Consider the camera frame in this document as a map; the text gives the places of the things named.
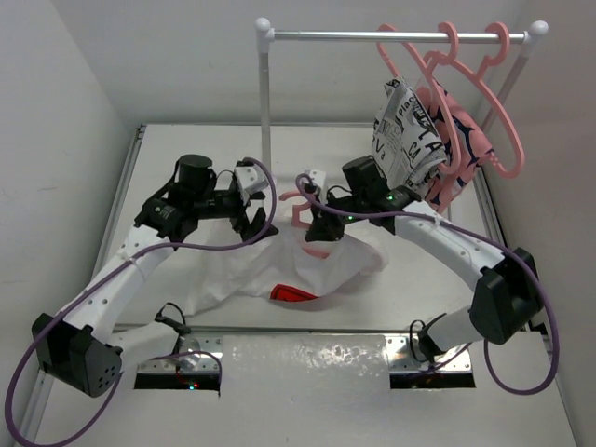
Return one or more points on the pink patterned shirt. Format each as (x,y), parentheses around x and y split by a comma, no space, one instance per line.
(474,150)

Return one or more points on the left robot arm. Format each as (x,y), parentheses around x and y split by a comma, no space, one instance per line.
(79,346)

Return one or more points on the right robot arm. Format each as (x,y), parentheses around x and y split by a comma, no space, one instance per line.
(505,296)

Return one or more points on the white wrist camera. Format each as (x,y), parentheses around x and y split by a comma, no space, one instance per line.
(250,179)
(315,181)

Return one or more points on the white t shirt red print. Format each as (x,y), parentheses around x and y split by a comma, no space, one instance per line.
(283,268)

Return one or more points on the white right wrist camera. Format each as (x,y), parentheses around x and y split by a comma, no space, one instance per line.
(315,181)

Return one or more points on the white clothes rack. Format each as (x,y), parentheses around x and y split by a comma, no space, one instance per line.
(446,34)

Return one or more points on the metal base plate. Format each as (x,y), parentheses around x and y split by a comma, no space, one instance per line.
(202,352)

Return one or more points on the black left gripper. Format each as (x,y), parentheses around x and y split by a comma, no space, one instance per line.
(247,230)

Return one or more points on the newspaper print shirt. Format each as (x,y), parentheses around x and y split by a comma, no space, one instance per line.
(405,143)

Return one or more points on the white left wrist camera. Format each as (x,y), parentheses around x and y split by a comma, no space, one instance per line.
(250,179)

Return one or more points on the empty pink hanger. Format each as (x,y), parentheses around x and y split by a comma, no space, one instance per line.
(477,79)

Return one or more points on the aluminium table edge rail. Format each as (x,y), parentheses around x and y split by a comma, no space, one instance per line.
(34,412)

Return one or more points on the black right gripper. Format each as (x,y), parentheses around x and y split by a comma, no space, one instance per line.
(324,225)

